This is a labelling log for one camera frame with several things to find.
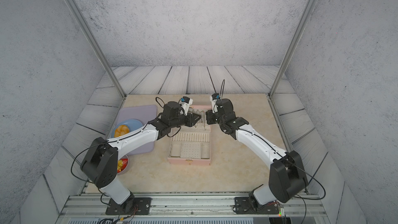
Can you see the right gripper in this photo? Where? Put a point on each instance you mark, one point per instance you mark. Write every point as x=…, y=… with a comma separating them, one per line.
x=210, y=117

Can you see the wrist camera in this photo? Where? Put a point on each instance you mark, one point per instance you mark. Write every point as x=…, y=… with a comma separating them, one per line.
x=185, y=103
x=213, y=99

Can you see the yellow bread bun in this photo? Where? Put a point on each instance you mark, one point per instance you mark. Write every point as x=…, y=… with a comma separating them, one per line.
x=121, y=130

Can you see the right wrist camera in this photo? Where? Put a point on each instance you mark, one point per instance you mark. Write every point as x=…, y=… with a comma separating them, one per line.
x=213, y=99

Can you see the frame post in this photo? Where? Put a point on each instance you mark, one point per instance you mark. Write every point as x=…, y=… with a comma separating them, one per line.
x=78, y=16
x=306, y=14

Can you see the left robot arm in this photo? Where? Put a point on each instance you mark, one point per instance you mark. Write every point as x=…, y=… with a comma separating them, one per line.
x=101, y=160

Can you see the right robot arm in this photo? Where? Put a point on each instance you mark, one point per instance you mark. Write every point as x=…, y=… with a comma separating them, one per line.
x=287, y=176

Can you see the red snack bowl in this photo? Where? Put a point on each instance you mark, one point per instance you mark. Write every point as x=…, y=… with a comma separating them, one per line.
x=122, y=164

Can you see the purple mat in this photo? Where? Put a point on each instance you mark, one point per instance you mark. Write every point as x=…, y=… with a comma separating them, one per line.
x=141, y=136

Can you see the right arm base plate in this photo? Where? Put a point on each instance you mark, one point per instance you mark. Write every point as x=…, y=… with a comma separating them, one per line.
x=256, y=206

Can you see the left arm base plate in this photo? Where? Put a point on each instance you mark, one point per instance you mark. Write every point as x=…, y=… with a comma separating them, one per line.
x=132, y=206

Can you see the pink jewelry box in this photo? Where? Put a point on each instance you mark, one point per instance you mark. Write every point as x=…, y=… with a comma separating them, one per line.
x=192, y=145

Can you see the left frame post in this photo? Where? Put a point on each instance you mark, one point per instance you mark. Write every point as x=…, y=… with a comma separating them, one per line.
x=78, y=16

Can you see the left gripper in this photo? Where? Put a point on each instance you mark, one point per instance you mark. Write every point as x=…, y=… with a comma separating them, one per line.
x=190, y=119

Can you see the right frame post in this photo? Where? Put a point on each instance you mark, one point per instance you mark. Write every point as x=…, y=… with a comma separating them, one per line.
x=306, y=14

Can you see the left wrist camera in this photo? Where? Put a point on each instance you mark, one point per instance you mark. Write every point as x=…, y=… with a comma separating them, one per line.
x=185, y=103

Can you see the aluminium rail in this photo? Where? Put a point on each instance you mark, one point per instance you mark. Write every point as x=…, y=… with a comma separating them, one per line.
x=192, y=208

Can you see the blue plate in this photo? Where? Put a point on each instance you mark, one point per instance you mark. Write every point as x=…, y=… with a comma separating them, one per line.
x=133, y=124

